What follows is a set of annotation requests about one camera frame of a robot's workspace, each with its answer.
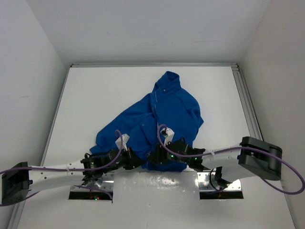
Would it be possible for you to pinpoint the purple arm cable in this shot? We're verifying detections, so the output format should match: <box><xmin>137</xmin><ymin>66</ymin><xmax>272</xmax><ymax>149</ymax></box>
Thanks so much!
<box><xmin>0</xmin><ymin>129</ymin><xmax>127</xmax><ymax>207</ymax></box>
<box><xmin>157</xmin><ymin>124</ymin><xmax>305</xmax><ymax>195</ymax></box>

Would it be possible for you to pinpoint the blue zip-up jacket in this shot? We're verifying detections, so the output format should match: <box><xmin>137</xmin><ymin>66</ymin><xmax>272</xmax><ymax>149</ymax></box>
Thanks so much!
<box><xmin>90</xmin><ymin>71</ymin><xmax>203</xmax><ymax>172</ymax></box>

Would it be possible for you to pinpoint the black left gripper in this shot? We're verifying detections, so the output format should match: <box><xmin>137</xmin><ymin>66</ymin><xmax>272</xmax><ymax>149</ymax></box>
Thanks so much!
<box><xmin>103</xmin><ymin>146</ymin><xmax>144</xmax><ymax>173</ymax></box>

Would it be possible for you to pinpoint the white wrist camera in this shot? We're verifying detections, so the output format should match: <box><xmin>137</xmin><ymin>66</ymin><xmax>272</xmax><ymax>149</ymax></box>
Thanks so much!
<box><xmin>161</xmin><ymin>127</ymin><xmax>174</xmax><ymax>146</ymax></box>
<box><xmin>115</xmin><ymin>134</ymin><xmax>130</xmax><ymax>151</ymax></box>

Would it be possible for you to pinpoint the metal base plate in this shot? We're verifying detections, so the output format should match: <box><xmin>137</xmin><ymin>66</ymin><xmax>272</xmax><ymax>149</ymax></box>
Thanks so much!
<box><xmin>197</xmin><ymin>172</ymin><xmax>244</xmax><ymax>192</ymax></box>
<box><xmin>70</xmin><ymin>173</ymin><xmax>114</xmax><ymax>192</ymax></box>

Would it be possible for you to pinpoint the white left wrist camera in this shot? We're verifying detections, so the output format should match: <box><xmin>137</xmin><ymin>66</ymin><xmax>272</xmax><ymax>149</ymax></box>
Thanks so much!
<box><xmin>115</xmin><ymin>134</ymin><xmax>130</xmax><ymax>151</ymax></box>

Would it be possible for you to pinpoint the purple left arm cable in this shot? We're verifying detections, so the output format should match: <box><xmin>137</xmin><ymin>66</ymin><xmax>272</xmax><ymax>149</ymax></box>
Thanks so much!
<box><xmin>0</xmin><ymin>129</ymin><xmax>127</xmax><ymax>207</ymax></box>

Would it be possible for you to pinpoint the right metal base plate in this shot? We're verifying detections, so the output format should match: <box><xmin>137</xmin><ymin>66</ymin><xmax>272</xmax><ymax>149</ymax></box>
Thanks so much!
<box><xmin>197</xmin><ymin>172</ymin><xmax>244</xmax><ymax>192</ymax></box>

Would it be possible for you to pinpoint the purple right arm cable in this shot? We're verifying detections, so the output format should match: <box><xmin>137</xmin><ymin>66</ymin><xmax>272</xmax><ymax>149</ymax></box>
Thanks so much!
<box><xmin>157</xmin><ymin>124</ymin><xmax>305</xmax><ymax>195</ymax></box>

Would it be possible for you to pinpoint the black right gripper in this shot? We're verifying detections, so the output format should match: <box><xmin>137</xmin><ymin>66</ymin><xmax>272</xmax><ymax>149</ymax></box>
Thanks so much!
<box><xmin>147</xmin><ymin>139</ymin><xmax>190</xmax><ymax>165</ymax></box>

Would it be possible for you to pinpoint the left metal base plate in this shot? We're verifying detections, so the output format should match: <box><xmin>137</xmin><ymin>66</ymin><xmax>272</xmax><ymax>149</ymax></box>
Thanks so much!
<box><xmin>70</xmin><ymin>173</ymin><xmax>114</xmax><ymax>192</ymax></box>

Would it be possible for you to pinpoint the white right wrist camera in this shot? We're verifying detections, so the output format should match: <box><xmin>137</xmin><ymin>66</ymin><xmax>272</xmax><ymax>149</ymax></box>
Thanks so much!
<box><xmin>161</xmin><ymin>127</ymin><xmax>174</xmax><ymax>146</ymax></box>

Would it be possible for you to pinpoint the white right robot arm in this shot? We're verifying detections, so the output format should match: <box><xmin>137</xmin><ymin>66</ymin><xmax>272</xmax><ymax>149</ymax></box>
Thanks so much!
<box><xmin>148</xmin><ymin>136</ymin><xmax>283</xmax><ymax>187</ymax></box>

